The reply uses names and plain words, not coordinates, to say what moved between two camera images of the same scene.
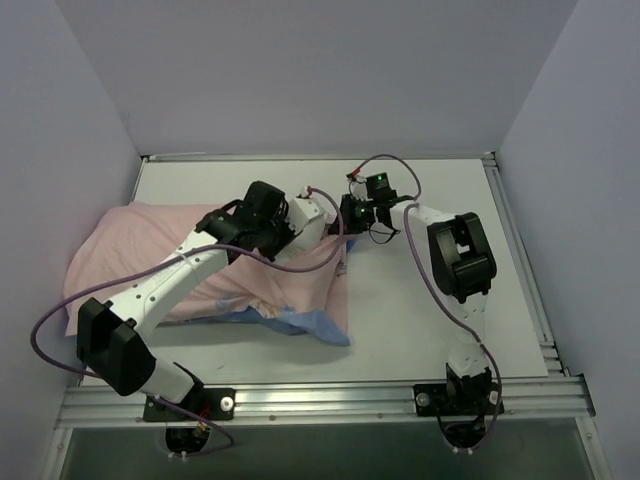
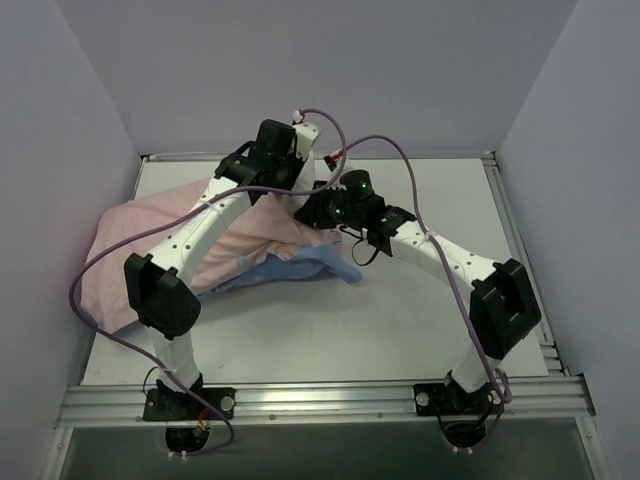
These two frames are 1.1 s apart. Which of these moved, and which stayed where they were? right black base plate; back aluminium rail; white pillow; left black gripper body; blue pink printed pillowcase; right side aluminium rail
Moved: left black gripper body; white pillow; blue pink printed pillowcase
Stayed: back aluminium rail; right black base plate; right side aluminium rail
